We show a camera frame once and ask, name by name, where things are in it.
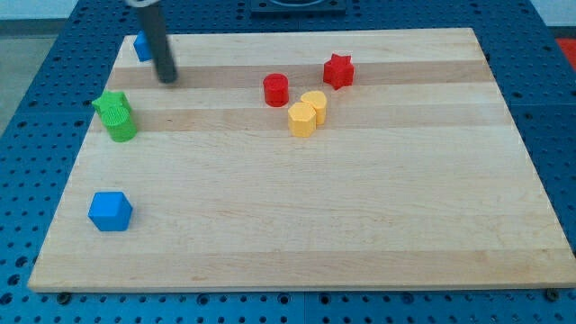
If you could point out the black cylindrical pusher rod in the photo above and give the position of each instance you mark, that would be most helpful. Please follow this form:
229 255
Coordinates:
153 23

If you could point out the grey rod mount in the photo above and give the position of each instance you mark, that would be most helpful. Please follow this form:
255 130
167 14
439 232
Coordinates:
141 2

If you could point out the blue block behind rod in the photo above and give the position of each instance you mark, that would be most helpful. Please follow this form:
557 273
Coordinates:
141 47

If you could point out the green star block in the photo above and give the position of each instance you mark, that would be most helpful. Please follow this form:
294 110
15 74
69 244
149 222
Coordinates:
109 99

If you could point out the green cylinder block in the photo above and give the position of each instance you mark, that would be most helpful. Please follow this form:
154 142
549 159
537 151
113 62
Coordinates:
118 123

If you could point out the red cylinder block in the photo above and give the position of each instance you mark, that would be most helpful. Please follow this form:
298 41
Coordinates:
276 89

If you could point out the yellow hexagon block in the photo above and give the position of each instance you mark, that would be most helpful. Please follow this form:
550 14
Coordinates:
301 119

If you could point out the yellow heart block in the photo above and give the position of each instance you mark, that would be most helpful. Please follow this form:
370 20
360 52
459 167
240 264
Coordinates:
318 100

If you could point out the red star block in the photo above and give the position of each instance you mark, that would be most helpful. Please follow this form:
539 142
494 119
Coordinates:
339 71

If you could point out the blue cube block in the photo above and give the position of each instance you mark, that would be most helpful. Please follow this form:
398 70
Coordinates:
110 211

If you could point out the wooden board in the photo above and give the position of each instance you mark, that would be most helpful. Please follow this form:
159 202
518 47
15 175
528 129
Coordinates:
417 180

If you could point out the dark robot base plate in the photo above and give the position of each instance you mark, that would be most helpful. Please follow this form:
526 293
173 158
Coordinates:
297 6

